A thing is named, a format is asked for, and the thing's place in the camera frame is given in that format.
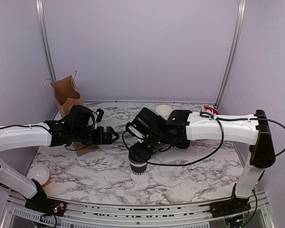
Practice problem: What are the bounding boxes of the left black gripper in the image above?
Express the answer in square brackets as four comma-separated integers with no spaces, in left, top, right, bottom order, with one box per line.
[72,126,119,145]

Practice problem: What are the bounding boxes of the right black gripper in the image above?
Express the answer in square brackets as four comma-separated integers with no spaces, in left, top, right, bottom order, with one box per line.
[130,133,167,164]

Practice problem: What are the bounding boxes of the single black paper cup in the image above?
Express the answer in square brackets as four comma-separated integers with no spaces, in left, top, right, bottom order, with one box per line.
[128,154,148,175]

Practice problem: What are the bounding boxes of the brown paper bag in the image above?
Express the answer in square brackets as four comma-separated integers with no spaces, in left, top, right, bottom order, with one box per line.
[42,71,99,157]

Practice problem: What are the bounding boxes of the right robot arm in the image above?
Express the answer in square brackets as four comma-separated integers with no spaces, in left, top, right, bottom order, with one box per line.
[125,108,276,218]

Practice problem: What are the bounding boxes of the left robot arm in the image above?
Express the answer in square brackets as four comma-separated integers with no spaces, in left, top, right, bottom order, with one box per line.
[0,105,119,213]

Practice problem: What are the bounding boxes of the stack of paper cups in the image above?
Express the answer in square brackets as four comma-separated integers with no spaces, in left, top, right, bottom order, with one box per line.
[155,104,173,120]

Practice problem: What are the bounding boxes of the white packets in container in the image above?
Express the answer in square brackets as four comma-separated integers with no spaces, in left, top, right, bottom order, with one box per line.
[200,106,206,113]

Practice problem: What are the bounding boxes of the red cylindrical container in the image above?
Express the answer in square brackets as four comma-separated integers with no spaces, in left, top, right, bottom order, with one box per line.
[204,106,219,115]

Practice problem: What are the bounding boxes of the orange white bowl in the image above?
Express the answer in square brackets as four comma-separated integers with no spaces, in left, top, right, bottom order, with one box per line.
[27,164,50,187]

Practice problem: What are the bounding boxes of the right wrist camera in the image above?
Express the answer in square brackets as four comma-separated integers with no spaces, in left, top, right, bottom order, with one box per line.
[125,122,145,142]

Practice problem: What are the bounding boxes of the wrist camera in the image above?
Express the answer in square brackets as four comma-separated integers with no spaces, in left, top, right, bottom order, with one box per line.
[125,122,145,142]
[93,108,104,129]

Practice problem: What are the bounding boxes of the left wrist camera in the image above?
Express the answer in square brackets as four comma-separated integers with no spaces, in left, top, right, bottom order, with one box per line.
[93,108,104,129]

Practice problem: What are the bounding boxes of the front aluminium rail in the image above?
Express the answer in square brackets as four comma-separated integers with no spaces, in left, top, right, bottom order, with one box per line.
[0,191,277,228]

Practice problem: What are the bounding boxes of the left aluminium frame post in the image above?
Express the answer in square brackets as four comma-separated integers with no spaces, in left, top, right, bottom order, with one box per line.
[36,0,62,105]

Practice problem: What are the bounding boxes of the aluminium frame post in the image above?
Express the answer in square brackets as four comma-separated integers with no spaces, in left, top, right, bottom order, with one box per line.
[215,0,247,108]
[36,0,62,105]

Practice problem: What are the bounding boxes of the right aluminium frame post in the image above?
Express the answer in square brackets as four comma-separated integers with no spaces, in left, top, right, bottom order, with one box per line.
[215,0,247,108]

